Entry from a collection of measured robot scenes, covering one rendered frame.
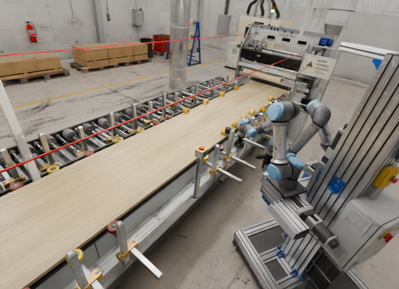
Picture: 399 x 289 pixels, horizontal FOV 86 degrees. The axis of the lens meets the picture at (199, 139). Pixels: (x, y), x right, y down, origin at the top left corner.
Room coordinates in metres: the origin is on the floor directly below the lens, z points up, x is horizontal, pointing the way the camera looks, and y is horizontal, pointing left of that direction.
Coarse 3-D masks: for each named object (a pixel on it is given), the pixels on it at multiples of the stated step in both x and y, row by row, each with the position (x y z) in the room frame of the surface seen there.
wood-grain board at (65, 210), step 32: (224, 96) 3.34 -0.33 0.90; (256, 96) 3.51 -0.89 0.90; (160, 128) 2.09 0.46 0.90; (192, 128) 2.17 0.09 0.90; (96, 160) 1.42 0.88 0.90; (128, 160) 1.47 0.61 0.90; (160, 160) 1.52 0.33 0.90; (192, 160) 1.57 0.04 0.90; (32, 192) 1.00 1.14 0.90; (64, 192) 1.03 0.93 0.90; (96, 192) 1.07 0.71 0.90; (128, 192) 1.10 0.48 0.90; (0, 224) 0.74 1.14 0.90; (32, 224) 0.76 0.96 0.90; (64, 224) 0.79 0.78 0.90; (96, 224) 0.81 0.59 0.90; (0, 256) 0.56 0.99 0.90; (32, 256) 0.58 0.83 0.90; (64, 256) 0.60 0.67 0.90; (0, 288) 0.42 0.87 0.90
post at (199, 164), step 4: (200, 160) 1.30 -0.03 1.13; (200, 164) 1.30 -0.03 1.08; (196, 168) 1.32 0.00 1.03; (200, 168) 1.31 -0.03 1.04; (196, 172) 1.32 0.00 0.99; (200, 172) 1.31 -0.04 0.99; (196, 176) 1.31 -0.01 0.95; (200, 176) 1.32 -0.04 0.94; (196, 180) 1.30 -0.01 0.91; (196, 184) 1.31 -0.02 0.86; (196, 188) 1.31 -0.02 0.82; (196, 192) 1.30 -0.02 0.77; (196, 196) 1.30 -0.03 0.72
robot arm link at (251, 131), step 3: (246, 126) 1.58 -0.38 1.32; (249, 126) 1.57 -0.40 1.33; (252, 126) 1.58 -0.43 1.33; (255, 126) 1.58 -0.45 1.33; (258, 126) 1.59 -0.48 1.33; (243, 129) 1.58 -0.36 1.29; (246, 129) 1.55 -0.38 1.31; (249, 129) 1.54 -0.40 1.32; (252, 129) 1.53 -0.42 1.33; (255, 129) 1.54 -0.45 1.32; (258, 129) 1.56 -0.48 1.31; (246, 132) 1.54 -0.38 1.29; (249, 132) 1.51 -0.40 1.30; (252, 132) 1.51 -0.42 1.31; (255, 132) 1.52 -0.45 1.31; (258, 132) 1.56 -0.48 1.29; (249, 135) 1.51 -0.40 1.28; (252, 135) 1.51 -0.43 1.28; (255, 135) 1.52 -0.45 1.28
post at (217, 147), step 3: (216, 147) 1.53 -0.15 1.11; (219, 147) 1.53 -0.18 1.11; (216, 150) 1.53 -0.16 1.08; (219, 150) 1.54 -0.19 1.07; (216, 153) 1.52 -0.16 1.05; (213, 156) 1.54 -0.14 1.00; (216, 156) 1.52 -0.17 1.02; (213, 159) 1.53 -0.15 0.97; (216, 159) 1.52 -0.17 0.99; (213, 162) 1.53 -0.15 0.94; (216, 162) 1.53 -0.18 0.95; (213, 165) 1.53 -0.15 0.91; (216, 165) 1.54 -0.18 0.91; (213, 168) 1.53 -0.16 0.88; (210, 174) 1.54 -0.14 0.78; (213, 174) 1.52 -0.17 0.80; (210, 177) 1.53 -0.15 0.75; (213, 177) 1.53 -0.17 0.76
